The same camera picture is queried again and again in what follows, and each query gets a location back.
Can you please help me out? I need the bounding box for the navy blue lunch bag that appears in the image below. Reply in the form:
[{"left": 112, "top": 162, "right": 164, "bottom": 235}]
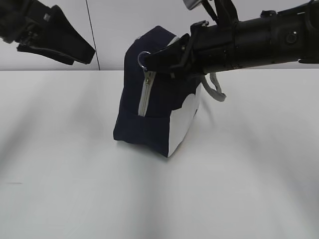
[{"left": 113, "top": 26, "right": 226, "bottom": 158}]

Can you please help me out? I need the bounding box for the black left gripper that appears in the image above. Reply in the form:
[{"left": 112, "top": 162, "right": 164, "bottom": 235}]
[{"left": 16, "top": 0, "right": 96, "bottom": 64}]

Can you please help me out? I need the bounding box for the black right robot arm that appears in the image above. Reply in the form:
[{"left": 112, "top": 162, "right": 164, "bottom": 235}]
[{"left": 145, "top": 0, "right": 319, "bottom": 76}]

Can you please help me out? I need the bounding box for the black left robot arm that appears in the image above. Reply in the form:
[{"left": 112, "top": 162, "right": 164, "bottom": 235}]
[{"left": 0, "top": 0, "right": 95, "bottom": 65}]

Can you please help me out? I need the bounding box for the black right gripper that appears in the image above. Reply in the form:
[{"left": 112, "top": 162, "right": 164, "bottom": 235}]
[{"left": 144, "top": 21, "right": 237, "bottom": 77}]

